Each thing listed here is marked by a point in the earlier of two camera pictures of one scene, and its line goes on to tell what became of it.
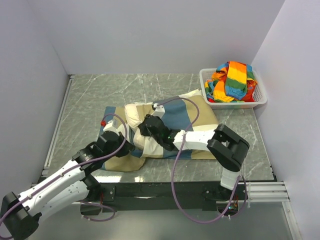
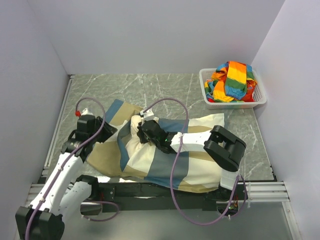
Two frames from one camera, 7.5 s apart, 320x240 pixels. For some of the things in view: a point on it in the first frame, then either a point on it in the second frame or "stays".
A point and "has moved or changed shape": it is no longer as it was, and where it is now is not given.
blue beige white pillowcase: x=151 y=128 has moved or changed shape
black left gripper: x=127 y=148 → x=108 y=130
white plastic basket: x=259 y=93 stays
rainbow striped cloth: x=232 y=81 stays
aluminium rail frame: x=266 y=191 stays
